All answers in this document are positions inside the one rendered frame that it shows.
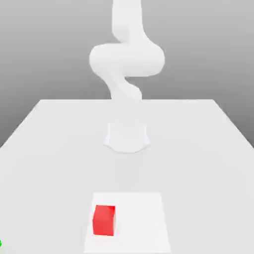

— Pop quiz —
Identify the small red cube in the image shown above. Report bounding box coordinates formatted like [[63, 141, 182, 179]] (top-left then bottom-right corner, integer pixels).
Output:
[[92, 204, 116, 237]]

